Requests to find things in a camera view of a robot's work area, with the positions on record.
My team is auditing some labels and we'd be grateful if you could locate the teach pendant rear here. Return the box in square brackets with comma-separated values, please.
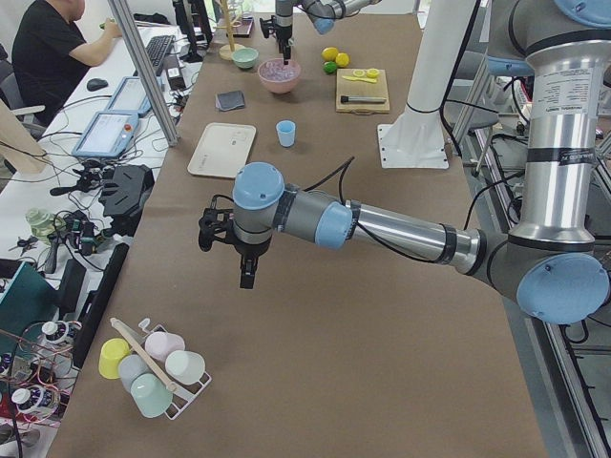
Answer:
[105, 76, 152, 117]

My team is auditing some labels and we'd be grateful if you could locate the aluminium frame post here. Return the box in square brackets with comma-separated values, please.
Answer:
[108, 0, 179, 147]

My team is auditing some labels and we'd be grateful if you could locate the teach pendant front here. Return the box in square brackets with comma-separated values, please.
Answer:
[72, 110, 139, 158]

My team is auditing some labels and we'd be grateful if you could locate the person in black shirt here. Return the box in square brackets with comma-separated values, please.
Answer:
[11, 1, 121, 126]

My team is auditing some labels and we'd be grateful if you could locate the black keyboard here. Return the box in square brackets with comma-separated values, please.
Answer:
[145, 35, 175, 75]

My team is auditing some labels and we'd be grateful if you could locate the teach pendant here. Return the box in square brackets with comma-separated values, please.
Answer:
[105, 76, 152, 117]
[72, 110, 139, 158]

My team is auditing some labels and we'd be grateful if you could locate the yellow plastic knife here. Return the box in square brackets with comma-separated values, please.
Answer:
[341, 75, 378, 84]

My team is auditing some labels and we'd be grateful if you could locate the wooden mug tree stand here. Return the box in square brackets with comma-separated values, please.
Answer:
[218, 0, 243, 61]

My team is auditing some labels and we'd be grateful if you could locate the pink bowl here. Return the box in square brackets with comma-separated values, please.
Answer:
[258, 57, 302, 94]

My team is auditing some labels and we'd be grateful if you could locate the green bowl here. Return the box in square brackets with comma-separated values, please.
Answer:
[232, 47, 259, 70]

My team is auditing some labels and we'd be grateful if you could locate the pink cup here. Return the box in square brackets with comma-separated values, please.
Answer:
[144, 331, 185, 363]

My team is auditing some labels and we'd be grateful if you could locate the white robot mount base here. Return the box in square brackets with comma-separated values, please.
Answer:
[378, 0, 479, 170]

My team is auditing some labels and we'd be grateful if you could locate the yellow lemon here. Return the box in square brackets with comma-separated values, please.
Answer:
[334, 52, 350, 68]
[321, 47, 339, 62]

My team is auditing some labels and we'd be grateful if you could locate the grey folded cloth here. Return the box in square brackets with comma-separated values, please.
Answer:
[215, 91, 245, 112]

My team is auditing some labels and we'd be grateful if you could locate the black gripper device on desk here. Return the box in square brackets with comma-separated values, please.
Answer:
[98, 165, 155, 237]

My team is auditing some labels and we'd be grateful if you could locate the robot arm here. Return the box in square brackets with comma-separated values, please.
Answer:
[260, 0, 379, 64]
[197, 1, 610, 324]

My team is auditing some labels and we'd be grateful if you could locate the white cup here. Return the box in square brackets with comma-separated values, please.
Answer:
[164, 350, 205, 385]

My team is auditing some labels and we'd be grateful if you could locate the steel muddler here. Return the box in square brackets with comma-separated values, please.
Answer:
[340, 95, 387, 104]

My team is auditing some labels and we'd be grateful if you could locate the wooden rack handle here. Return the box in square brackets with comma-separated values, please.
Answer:
[110, 317, 178, 392]

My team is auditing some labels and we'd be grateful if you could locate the yellow cup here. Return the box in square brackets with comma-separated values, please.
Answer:
[98, 338, 131, 380]

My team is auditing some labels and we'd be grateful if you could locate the white wire cup rack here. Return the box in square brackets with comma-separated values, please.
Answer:
[133, 327, 212, 420]

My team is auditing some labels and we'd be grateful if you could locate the black computer mouse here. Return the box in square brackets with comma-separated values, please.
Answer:
[86, 78, 109, 92]

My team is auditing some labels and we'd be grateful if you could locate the wooden cutting board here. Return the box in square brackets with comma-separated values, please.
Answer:
[335, 68, 390, 114]

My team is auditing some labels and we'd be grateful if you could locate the grey cup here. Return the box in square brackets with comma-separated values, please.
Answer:
[118, 354, 149, 392]

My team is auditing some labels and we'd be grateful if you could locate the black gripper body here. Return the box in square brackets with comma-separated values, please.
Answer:
[198, 194, 272, 258]
[260, 15, 293, 53]

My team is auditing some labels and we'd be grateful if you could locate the cream tray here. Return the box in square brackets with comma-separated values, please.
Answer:
[187, 122, 257, 179]

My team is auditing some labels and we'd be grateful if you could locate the light blue cup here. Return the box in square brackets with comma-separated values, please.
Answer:
[276, 119, 296, 148]

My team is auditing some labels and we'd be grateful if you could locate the green lime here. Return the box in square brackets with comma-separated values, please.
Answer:
[324, 62, 337, 74]

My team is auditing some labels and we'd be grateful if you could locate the mint green cup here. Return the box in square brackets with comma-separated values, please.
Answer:
[130, 373, 173, 418]

